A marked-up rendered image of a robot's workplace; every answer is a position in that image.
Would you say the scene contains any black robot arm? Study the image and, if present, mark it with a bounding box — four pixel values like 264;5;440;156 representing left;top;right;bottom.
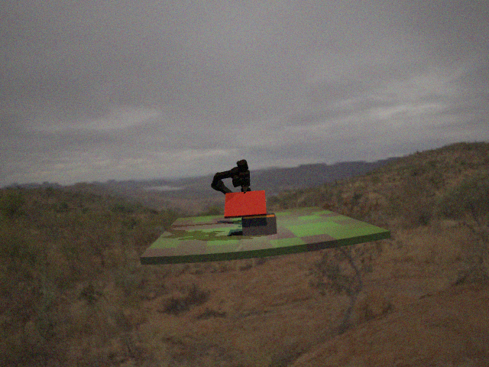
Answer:
211;159;250;194

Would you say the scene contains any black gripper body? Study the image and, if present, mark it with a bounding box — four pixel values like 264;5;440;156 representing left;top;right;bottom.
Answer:
238;172;250;182

